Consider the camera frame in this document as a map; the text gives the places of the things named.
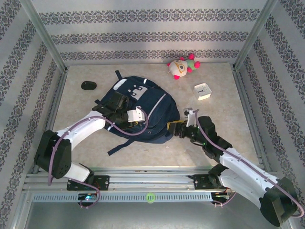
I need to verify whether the navy blue backpack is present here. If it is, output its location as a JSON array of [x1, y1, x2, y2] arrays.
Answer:
[[91, 70, 181, 156]]

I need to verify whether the black computer mouse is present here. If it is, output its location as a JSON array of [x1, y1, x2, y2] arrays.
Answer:
[[81, 81, 98, 91]]

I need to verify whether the white square alarm clock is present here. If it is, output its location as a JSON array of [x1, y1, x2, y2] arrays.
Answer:
[[193, 83, 213, 101]]

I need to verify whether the white plush toy with glasses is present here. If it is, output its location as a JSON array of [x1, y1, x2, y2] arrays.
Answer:
[[166, 53, 201, 81]]

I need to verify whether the left circuit board with LED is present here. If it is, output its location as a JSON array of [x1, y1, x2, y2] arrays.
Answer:
[[78, 193, 97, 201]]

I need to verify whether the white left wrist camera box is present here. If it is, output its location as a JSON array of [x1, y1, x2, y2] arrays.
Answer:
[[126, 105, 146, 124]]

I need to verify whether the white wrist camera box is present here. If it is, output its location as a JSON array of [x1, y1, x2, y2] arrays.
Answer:
[[183, 107, 200, 127], [126, 105, 146, 124]]

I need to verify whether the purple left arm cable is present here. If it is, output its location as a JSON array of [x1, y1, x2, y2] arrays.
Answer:
[[47, 107, 150, 209]]

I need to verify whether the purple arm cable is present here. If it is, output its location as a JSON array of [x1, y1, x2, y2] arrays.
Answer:
[[47, 107, 150, 209], [195, 109, 305, 218]]

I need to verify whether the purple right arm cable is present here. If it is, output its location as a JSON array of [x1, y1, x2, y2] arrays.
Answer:
[[195, 109, 305, 218]]

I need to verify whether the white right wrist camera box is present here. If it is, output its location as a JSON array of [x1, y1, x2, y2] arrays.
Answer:
[[183, 107, 200, 127]]

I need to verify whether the aluminium right side rail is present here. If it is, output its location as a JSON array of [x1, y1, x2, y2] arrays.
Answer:
[[232, 69, 272, 171]]

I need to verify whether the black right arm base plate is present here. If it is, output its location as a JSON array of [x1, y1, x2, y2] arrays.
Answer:
[[194, 174, 227, 191]]

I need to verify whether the aluminium mounting rail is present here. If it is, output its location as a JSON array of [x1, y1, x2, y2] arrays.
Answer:
[[22, 167, 283, 191]]

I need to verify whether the right circuit board with wires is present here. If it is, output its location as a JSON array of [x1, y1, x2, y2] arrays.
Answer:
[[211, 192, 231, 200]]

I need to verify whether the aluminium left side rail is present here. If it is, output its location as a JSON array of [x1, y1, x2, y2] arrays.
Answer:
[[32, 70, 69, 174]]

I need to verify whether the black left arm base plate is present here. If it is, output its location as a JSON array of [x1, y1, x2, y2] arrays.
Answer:
[[66, 175, 110, 191]]

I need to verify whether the grey slotted cable duct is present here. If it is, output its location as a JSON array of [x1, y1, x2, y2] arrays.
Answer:
[[32, 192, 213, 203]]

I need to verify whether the aluminium left frame post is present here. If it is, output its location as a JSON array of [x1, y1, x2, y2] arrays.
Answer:
[[20, 0, 69, 72]]

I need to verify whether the aluminium frame post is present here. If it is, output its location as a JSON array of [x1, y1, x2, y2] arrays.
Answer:
[[20, 0, 69, 72], [233, 0, 280, 71]]

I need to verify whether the aluminium right frame post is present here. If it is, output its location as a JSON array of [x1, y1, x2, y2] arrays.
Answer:
[[233, 0, 280, 71]]

